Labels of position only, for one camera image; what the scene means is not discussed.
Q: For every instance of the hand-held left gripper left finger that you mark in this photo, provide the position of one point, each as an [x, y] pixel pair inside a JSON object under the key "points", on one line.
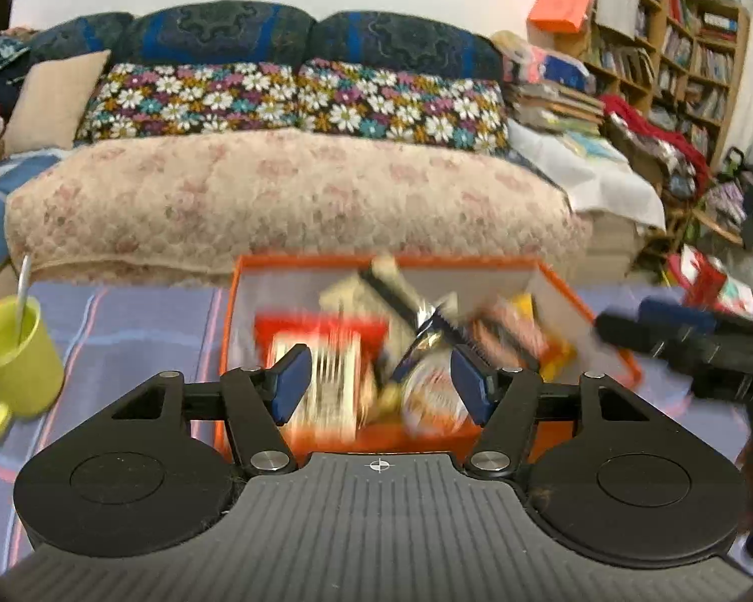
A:
{"points": [[292, 382]]}

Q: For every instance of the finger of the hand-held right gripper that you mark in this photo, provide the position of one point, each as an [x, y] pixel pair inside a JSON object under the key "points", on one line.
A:
{"points": [[627, 332], [678, 313]]}

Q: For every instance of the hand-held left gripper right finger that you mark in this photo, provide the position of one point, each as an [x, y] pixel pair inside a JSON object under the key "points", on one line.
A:
{"points": [[470, 385]]}

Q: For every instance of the orange red snack packet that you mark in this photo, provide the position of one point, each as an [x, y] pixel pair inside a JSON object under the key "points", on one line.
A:
{"points": [[317, 382]]}

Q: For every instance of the blue packet with round picture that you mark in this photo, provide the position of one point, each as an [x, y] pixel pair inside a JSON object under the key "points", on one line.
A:
{"points": [[430, 389]]}

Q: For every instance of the red brown snack packet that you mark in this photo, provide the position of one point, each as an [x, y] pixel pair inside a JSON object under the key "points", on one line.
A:
{"points": [[508, 332]]}

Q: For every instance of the yellow snack packet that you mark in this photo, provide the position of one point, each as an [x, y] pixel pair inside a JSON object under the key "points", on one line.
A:
{"points": [[555, 351]]}

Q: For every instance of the orange cardboard box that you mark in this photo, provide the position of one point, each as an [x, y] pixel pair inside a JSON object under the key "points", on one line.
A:
{"points": [[257, 288]]}

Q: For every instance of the beige dark snack packet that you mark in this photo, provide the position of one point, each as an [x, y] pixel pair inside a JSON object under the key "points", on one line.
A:
{"points": [[376, 291]]}

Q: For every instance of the red white gift box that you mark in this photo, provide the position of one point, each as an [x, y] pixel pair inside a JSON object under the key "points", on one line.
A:
{"points": [[709, 276]]}

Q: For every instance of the white cloth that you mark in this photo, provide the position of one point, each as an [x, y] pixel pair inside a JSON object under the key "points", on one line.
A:
{"points": [[602, 182]]}

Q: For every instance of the purple plaid tablecloth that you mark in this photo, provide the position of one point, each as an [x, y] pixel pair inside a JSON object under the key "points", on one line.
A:
{"points": [[132, 326]]}

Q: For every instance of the red cloth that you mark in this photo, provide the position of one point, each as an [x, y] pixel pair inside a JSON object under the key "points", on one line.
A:
{"points": [[627, 110]]}

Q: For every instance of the pile of books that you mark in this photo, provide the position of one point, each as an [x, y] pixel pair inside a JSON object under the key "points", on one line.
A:
{"points": [[558, 106]]}

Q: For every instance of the wooden bookshelf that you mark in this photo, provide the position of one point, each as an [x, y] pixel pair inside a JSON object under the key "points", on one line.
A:
{"points": [[678, 44]]}

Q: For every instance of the yellow-green mug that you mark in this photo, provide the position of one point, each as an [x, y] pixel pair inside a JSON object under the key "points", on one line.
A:
{"points": [[19, 376]]}

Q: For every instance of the pile of folded clothes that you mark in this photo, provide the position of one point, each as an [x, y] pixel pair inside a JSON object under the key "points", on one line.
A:
{"points": [[539, 63]]}

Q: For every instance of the metal spoon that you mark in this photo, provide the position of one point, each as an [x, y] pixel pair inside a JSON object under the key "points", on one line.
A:
{"points": [[24, 288]]}

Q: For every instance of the floral crochet blanket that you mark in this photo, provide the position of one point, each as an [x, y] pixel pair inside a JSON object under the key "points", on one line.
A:
{"points": [[226, 100]]}

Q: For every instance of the orange paper bag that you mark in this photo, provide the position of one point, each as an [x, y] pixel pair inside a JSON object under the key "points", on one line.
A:
{"points": [[561, 9]]}

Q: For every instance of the dark blue patterned sofa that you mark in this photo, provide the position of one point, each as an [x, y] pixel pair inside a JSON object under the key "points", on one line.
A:
{"points": [[226, 31]]}

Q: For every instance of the beige pillow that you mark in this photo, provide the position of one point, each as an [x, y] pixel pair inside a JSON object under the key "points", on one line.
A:
{"points": [[53, 100]]}

